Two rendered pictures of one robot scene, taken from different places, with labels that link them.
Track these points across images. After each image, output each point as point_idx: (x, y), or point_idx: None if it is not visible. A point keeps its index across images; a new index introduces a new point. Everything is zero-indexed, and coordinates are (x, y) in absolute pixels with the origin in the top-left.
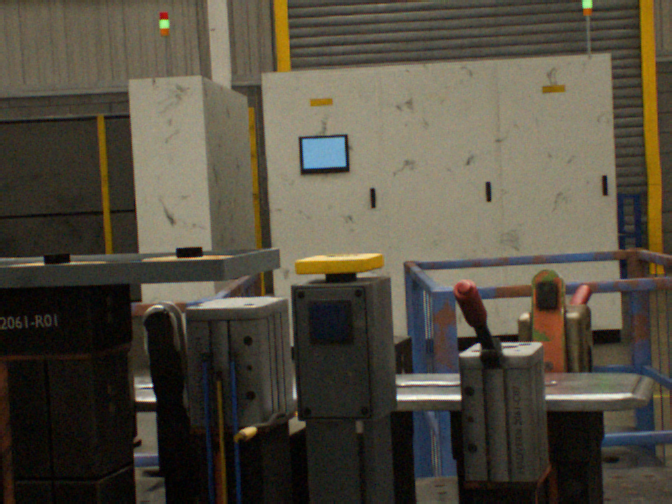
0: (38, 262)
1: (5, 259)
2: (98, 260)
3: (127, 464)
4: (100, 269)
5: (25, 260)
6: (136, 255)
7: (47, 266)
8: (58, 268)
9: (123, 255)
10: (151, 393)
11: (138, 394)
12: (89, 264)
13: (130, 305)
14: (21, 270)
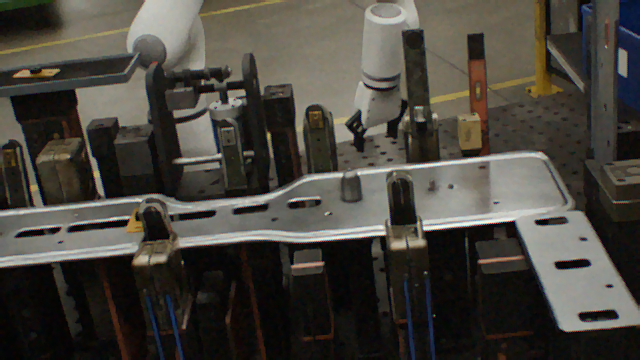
0: (57, 83)
1: (75, 79)
2: (24, 87)
3: (37, 172)
4: (10, 69)
5: (64, 81)
6: (3, 88)
7: (33, 64)
8: (29, 66)
9: (10, 87)
10: (43, 218)
11: (52, 216)
12: (14, 66)
13: (12, 105)
14: (46, 64)
